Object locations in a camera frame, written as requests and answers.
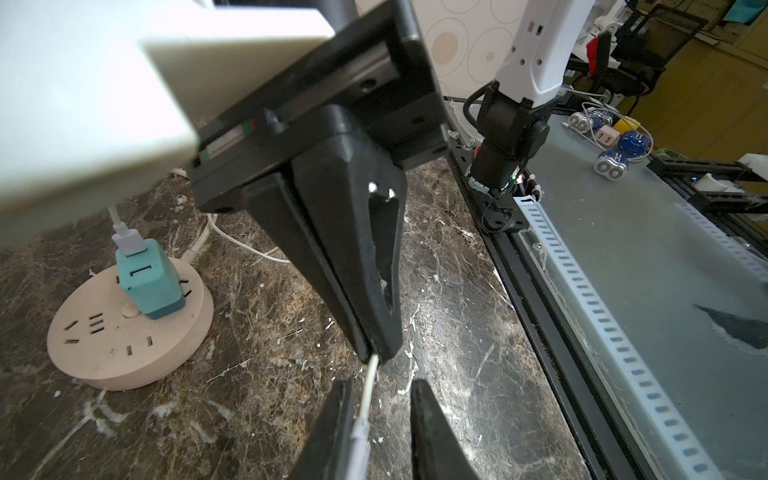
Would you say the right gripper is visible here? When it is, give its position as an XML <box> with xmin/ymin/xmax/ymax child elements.
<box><xmin>187</xmin><ymin>1</ymin><xmax>448</xmax><ymax>362</ymax></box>

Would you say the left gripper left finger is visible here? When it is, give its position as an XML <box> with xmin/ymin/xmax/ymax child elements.
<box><xmin>288</xmin><ymin>379</ymin><xmax>354</xmax><ymax>480</ymax></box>

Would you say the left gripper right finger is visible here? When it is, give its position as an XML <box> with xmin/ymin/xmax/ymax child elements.
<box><xmin>410</xmin><ymin>379</ymin><xmax>478</xmax><ymax>480</ymax></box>

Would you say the teal usb charger adapter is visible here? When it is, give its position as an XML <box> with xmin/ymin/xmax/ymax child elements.
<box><xmin>116</xmin><ymin>239</ymin><xmax>186</xmax><ymax>320</ymax></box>

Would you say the white usb charging cable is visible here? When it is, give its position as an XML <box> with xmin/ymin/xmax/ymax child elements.
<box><xmin>107</xmin><ymin>203</ymin><xmax>382</xmax><ymax>480</ymax></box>

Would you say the pink round power strip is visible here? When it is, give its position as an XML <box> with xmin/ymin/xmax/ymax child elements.
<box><xmin>47</xmin><ymin>259</ymin><xmax>214</xmax><ymax>391</ymax></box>

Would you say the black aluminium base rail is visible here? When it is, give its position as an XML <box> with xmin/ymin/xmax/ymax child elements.
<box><xmin>447</xmin><ymin>145</ymin><xmax>656</xmax><ymax>479</ymax></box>

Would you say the white slotted cable duct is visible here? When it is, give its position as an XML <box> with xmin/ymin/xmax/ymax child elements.
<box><xmin>516</xmin><ymin>197</ymin><xmax>724</xmax><ymax>479</ymax></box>

